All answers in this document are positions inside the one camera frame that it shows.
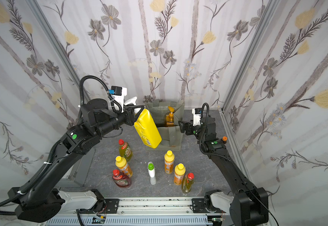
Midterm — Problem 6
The large orange pump soap bottle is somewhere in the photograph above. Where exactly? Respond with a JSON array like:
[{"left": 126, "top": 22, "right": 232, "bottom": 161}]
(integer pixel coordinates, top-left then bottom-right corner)
[{"left": 165, "top": 106, "right": 175, "bottom": 127}]

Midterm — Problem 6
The green fabric shopping bag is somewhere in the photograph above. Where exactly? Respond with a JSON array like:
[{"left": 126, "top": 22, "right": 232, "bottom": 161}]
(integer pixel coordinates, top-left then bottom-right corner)
[{"left": 146, "top": 100, "right": 185, "bottom": 151}]

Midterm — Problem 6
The large yellow pump soap bottle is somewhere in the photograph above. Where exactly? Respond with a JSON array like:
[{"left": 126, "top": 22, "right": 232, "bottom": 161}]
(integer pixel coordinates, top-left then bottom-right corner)
[{"left": 134, "top": 109, "right": 162, "bottom": 149}]

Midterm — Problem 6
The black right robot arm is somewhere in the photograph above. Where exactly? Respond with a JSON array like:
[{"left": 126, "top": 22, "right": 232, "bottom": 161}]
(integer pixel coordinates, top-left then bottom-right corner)
[{"left": 179, "top": 103, "right": 274, "bottom": 226}]

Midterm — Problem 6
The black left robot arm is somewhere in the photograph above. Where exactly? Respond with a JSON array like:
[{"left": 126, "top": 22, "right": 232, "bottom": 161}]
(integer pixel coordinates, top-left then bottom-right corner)
[{"left": 0, "top": 75, "right": 145, "bottom": 223}]

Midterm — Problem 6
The red soap bottle red cap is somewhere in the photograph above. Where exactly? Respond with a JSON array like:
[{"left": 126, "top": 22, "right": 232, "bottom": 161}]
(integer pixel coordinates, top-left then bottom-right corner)
[{"left": 112, "top": 169, "right": 131, "bottom": 188}]

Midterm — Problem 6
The green bottle red cap rear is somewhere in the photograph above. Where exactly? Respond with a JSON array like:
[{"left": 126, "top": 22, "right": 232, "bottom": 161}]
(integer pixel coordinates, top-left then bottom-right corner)
[{"left": 119, "top": 139, "right": 132, "bottom": 161}]

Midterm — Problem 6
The green bottle red cap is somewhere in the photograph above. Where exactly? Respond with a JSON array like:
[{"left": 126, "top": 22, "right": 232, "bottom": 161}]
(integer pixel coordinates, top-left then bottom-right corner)
[
  {"left": 181, "top": 173, "right": 195, "bottom": 194},
  {"left": 119, "top": 139, "right": 132, "bottom": 161}
]

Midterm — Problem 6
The small bottle orange cap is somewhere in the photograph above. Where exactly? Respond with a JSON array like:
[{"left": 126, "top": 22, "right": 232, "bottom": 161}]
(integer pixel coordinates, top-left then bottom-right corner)
[{"left": 222, "top": 136, "right": 228, "bottom": 144}]

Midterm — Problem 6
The orange bottle yellow cap middle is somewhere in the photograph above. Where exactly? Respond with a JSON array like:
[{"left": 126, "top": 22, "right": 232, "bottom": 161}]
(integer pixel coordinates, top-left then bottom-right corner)
[{"left": 164, "top": 150, "right": 175, "bottom": 174}]

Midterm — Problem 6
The orange bottle yellow cap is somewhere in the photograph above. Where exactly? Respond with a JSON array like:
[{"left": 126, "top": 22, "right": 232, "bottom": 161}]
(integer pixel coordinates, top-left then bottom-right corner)
[
  {"left": 164, "top": 150, "right": 175, "bottom": 174},
  {"left": 173, "top": 163, "right": 186, "bottom": 185},
  {"left": 115, "top": 156, "right": 133, "bottom": 178}
]

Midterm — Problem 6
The orange bottle yellow cap right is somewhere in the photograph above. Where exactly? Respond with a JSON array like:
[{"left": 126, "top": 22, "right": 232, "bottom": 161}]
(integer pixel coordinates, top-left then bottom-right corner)
[{"left": 173, "top": 163, "right": 186, "bottom": 185}]

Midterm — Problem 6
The orange bottle yellow cap left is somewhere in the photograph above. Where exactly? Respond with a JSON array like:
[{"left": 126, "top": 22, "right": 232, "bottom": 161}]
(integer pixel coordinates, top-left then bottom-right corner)
[{"left": 115, "top": 156, "right": 133, "bottom": 178}]

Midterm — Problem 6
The green bottle red cap front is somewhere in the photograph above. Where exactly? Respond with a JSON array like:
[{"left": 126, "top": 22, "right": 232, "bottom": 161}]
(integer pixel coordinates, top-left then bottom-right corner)
[{"left": 181, "top": 173, "right": 195, "bottom": 194}]

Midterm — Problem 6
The white bottle green cap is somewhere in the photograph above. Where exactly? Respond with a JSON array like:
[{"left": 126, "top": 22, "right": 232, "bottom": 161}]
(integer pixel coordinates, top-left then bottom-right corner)
[{"left": 148, "top": 162, "right": 157, "bottom": 185}]

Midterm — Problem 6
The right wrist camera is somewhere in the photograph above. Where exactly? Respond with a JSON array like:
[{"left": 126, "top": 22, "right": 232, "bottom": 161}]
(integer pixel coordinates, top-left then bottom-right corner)
[{"left": 192, "top": 108, "right": 202, "bottom": 126}]

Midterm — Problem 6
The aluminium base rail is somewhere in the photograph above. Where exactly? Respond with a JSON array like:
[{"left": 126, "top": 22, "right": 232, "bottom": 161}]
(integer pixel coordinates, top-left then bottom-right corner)
[{"left": 36, "top": 196, "right": 272, "bottom": 226}]

